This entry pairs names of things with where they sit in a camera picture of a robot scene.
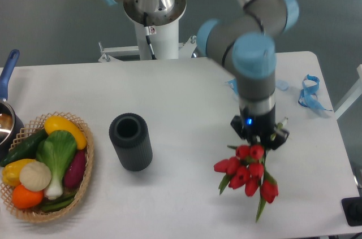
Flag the woven wicker basket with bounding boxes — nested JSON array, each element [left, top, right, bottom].
[[1, 112, 94, 223]]

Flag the dark green cucumber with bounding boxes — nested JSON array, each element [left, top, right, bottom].
[[1, 129, 48, 167]]

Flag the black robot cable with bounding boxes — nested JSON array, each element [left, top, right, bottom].
[[143, 12, 157, 60]]

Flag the blue ribbon bundle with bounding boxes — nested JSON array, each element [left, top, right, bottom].
[[298, 74, 332, 112]]

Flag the dark grey ribbed vase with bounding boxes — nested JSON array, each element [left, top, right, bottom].
[[109, 113, 153, 172]]

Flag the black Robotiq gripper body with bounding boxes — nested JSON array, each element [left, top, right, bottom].
[[237, 107, 275, 146]]

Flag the purple sweet potato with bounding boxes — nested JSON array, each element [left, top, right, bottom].
[[63, 150, 86, 188]]

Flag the yellow bell pepper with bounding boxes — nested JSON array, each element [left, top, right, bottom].
[[2, 159, 36, 187]]

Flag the yellow squash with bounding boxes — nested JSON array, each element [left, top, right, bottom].
[[44, 115, 88, 150]]

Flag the black device at edge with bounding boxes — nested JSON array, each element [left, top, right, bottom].
[[341, 197, 361, 227]]

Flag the light blue ribbon strip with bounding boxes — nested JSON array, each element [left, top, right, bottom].
[[225, 79, 239, 100]]

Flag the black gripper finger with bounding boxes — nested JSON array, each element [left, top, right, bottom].
[[265, 128, 290, 150], [230, 115, 247, 140]]

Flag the small blue round cap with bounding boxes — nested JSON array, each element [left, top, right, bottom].
[[275, 80, 289, 92]]

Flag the red tulip bouquet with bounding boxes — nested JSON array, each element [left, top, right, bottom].
[[213, 116, 289, 223]]

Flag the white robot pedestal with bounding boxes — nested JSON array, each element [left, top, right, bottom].
[[97, 0, 202, 63]]

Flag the green bok choy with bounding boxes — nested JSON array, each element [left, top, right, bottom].
[[36, 130, 77, 200]]

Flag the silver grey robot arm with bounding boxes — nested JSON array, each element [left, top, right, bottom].
[[105, 0, 299, 150]]

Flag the cream white garlic bulb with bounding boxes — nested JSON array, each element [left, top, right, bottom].
[[19, 161, 51, 192]]

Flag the blue handled saucepan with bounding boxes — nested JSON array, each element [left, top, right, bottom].
[[1, 49, 24, 160]]

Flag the green bean pods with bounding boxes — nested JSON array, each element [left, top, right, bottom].
[[40, 192, 76, 213]]

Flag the white frame bar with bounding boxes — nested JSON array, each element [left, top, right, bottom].
[[334, 64, 361, 120]]

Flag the orange fruit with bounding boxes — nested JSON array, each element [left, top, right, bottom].
[[12, 184, 44, 210]]

